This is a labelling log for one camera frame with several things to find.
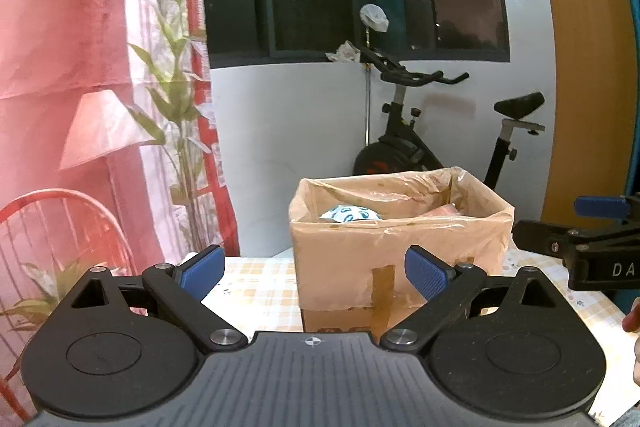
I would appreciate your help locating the pale red packet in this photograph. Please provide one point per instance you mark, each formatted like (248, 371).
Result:
(447, 210)

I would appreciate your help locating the cardboard box with plastic liner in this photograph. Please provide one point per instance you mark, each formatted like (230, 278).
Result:
(340, 257)

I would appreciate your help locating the white crumpled cloth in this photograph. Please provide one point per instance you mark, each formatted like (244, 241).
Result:
(345, 52)

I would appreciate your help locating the white plastic bag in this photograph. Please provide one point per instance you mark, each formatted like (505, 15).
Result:
(375, 17)

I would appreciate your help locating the wooden door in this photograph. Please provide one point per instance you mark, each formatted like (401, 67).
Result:
(575, 82)

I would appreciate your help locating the person's right hand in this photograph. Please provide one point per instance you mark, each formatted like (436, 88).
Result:
(636, 322)

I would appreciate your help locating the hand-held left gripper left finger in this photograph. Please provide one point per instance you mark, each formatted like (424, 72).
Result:
(204, 272)

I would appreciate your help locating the white blue-patterned packet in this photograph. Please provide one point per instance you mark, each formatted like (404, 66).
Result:
(350, 213)

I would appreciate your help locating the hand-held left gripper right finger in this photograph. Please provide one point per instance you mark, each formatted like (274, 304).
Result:
(426, 272)

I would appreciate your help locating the yellow checkered tablecloth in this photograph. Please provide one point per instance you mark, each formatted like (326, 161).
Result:
(260, 287)

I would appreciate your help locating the metal pole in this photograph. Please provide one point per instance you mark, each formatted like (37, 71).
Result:
(368, 97)

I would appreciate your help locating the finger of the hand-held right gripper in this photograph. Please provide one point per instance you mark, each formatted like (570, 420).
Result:
(600, 207)
(540, 237)

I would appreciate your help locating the black exercise bike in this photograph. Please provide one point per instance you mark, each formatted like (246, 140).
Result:
(380, 162)

